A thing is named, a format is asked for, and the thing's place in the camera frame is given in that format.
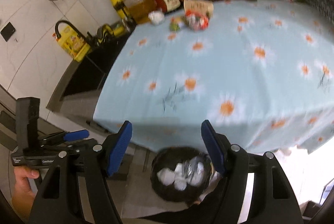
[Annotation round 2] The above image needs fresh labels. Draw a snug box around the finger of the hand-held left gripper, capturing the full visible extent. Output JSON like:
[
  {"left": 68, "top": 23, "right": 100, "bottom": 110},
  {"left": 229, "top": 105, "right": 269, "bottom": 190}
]
[
  {"left": 42, "top": 138, "right": 97, "bottom": 154},
  {"left": 39, "top": 130, "right": 89, "bottom": 143}
]

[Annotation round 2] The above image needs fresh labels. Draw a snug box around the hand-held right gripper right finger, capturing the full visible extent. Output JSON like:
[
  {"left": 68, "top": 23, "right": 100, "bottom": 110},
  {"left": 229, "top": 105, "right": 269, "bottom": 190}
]
[{"left": 200, "top": 120, "right": 304, "bottom": 224}]

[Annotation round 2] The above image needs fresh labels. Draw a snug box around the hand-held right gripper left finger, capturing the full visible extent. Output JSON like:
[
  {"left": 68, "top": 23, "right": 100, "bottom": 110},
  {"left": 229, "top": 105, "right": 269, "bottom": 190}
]
[{"left": 29, "top": 120, "right": 133, "bottom": 224}]

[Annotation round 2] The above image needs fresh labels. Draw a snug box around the black-lined waste bin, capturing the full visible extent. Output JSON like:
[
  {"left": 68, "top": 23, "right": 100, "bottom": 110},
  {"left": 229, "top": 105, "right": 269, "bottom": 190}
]
[{"left": 151, "top": 146, "right": 225, "bottom": 207}]

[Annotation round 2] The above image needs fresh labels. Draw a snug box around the person's left hand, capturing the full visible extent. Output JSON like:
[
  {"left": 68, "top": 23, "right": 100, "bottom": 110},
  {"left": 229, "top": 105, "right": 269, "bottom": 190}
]
[{"left": 12, "top": 165, "right": 41, "bottom": 204}]

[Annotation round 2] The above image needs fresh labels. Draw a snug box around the black sink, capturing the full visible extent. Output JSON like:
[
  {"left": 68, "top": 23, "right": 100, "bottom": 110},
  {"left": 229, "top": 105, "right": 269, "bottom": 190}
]
[{"left": 47, "top": 31, "right": 131, "bottom": 112}]

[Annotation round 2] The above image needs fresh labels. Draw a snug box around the blue daisy tablecloth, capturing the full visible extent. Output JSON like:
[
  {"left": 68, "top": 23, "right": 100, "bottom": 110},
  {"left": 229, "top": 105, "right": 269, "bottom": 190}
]
[{"left": 92, "top": 0, "right": 334, "bottom": 155}]

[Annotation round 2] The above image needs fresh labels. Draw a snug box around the yellow black cloth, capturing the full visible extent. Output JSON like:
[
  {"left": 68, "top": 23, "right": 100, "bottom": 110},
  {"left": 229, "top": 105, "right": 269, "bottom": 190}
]
[{"left": 87, "top": 24, "right": 115, "bottom": 46}]

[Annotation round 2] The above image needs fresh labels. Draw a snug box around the metal sink fixture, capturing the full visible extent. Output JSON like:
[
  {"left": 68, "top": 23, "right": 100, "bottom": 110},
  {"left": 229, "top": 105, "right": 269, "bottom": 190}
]
[{"left": 123, "top": 18, "right": 136, "bottom": 33}]

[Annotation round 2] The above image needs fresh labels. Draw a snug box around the colourful snack wrapper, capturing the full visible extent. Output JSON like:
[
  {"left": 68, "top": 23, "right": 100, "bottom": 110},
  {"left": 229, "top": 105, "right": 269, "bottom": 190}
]
[{"left": 186, "top": 11, "right": 210, "bottom": 31}]

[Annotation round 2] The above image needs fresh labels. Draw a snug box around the small green red wrapper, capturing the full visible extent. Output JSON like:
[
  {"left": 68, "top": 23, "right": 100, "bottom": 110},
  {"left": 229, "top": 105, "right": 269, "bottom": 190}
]
[{"left": 170, "top": 17, "right": 186, "bottom": 31}]

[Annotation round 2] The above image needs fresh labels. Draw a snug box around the crumpled white paper ball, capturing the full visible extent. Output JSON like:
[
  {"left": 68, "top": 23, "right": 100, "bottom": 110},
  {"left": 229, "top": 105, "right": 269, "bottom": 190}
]
[{"left": 148, "top": 10, "right": 165, "bottom": 24}]

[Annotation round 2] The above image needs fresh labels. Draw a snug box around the brown paper bag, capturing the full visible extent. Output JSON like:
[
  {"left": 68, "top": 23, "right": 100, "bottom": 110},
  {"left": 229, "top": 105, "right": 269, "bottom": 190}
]
[{"left": 183, "top": 0, "right": 214, "bottom": 18}]

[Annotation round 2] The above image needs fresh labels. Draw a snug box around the large cooking oil jug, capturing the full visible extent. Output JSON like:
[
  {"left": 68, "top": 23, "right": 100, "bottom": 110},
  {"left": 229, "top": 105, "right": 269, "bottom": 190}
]
[{"left": 123, "top": 0, "right": 157, "bottom": 25}]

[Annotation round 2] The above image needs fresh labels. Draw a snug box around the black wall switch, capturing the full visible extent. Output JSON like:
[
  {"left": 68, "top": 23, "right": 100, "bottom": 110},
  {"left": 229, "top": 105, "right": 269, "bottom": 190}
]
[{"left": 0, "top": 22, "right": 16, "bottom": 42}]

